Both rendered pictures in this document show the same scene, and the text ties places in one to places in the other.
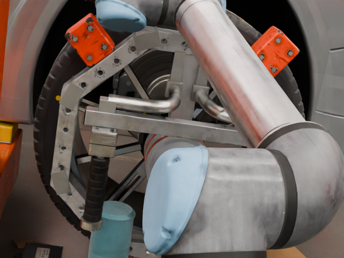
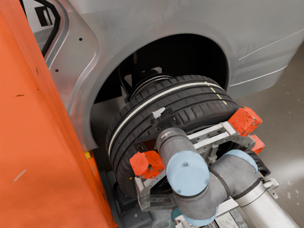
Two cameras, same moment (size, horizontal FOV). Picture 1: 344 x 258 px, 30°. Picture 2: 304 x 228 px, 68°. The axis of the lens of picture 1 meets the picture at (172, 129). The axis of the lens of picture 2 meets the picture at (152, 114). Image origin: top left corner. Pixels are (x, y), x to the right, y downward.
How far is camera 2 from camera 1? 1.15 m
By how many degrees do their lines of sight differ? 35
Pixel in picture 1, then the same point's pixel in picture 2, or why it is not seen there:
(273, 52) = (249, 128)
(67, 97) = (144, 192)
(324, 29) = (237, 51)
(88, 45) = (151, 174)
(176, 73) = not seen: hidden behind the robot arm
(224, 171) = not seen: outside the picture
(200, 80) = (212, 155)
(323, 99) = (233, 79)
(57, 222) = (95, 115)
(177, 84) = not seen: hidden behind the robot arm
